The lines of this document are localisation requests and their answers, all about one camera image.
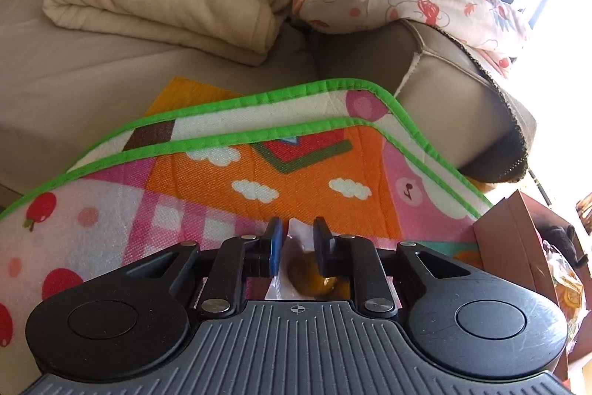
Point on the brown cardboard box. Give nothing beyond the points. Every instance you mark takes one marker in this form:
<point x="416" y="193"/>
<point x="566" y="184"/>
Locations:
<point x="513" y="237"/>

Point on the grey fringed cover cloth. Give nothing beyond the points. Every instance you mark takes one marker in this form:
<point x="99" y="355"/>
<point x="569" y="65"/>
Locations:
<point x="504" y="159"/>

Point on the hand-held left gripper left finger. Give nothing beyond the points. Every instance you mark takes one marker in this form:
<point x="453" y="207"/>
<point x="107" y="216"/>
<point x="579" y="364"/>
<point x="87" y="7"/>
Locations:
<point x="276" y="247"/>

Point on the clear bag of bread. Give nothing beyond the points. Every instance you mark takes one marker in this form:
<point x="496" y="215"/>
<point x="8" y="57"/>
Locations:
<point x="564" y="288"/>

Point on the clear packet brown pastry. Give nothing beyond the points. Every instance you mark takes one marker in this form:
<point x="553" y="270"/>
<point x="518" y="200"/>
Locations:
<point x="303" y="279"/>

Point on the folded beige blanket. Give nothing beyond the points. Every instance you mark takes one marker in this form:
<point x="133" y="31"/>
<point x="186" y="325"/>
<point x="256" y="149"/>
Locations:
<point x="162" y="1"/>

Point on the colourful cartoon play mat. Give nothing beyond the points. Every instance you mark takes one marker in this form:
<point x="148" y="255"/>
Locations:
<point x="185" y="191"/>

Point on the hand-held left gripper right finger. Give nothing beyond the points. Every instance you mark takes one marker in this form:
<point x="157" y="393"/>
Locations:
<point x="322" y="247"/>

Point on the black plush toy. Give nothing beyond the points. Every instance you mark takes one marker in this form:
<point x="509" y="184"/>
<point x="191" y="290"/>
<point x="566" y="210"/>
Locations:
<point x="562" y="237"/>

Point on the beige sofa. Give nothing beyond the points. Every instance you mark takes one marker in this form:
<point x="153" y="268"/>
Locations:
<point x="69" y="99"/>

